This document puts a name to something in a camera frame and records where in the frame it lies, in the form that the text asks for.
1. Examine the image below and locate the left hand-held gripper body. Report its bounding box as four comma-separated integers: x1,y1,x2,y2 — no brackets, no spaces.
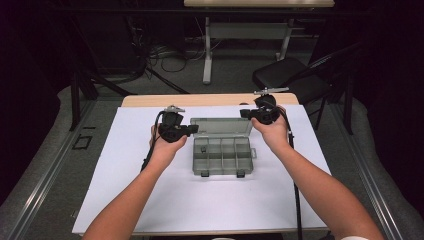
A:
157,105,189,144

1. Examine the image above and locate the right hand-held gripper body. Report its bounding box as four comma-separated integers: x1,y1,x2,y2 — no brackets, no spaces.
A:
252,87,290,126

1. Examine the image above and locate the grey plastic compartment box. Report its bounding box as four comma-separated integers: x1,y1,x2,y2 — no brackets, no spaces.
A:
189,117,258,179

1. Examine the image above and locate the person's right hand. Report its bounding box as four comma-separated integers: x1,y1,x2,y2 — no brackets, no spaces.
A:
250,105,294,154

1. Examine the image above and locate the person's left hand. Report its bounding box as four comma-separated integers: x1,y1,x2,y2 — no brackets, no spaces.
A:
146,125,188,168

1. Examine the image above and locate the light wooden table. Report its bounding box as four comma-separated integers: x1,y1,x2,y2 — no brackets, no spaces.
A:
78,92,344,238

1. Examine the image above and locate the white table mat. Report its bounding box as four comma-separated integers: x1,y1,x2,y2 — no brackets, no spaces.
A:
71,103,353,235

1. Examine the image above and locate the black floor bar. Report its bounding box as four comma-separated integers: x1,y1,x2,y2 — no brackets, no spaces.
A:
145,67,190,95

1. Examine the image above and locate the black chair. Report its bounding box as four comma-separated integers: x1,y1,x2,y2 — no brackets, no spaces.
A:
251,42,364,133

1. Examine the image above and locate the desk with white legs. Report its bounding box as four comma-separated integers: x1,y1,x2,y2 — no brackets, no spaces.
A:
183,0,336,85

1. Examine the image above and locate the black metal stand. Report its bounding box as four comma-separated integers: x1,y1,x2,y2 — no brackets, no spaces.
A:
68,71,138,132

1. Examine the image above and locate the black crossbar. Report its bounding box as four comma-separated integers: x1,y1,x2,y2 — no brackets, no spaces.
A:
46,5,371,18

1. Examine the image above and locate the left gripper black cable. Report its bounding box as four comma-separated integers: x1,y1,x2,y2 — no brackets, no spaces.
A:
140,110,167,173

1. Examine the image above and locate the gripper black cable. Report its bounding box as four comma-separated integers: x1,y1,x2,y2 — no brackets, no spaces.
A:
140,110,167,173
266,99,304,240

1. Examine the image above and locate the bundle of floor cables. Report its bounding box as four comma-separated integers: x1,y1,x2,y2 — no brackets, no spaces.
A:
131,16,221,75

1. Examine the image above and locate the black metal post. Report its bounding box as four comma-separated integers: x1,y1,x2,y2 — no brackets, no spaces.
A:
343,73,355,136

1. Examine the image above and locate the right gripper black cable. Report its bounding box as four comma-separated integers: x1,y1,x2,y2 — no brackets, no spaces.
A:
266,99,304,240

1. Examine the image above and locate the metal floor rail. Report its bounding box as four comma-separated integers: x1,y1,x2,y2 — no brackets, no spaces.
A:
6,99,98,240
329,101,406,240

